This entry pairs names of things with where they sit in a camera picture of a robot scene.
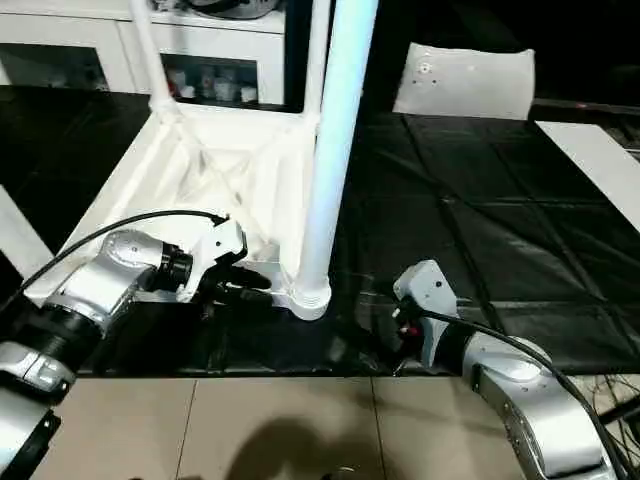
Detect black folding stand leg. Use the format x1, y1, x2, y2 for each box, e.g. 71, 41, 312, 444
600, 394, 640, 425

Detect white flat panel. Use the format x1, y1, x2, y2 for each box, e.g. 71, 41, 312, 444
391, 42, 537, 122

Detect white plastic table leg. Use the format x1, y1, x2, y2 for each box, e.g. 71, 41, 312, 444
126, 0, 183, 123
0, 184, 55, 293
304, 0, 333, 123
289, 0, 382, 313

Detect grey floor cable bundle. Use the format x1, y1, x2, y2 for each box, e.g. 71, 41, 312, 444
590, 372, 640, 403

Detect grey bag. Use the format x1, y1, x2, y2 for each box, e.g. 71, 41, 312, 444
183, 0, 288, 20

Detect clear small items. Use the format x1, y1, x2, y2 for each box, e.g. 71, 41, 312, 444
148, 0, 193, 15

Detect black work mat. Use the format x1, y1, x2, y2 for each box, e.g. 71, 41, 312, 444
0, 82, 640, 379

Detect black cabinet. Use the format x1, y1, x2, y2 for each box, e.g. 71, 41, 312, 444
284, 0, 640, 116

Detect white sheet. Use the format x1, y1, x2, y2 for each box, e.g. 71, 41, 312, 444
536, 119, 640, 233

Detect white glass-door cabinet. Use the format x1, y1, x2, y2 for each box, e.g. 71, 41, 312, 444
0, 0, 289, 108

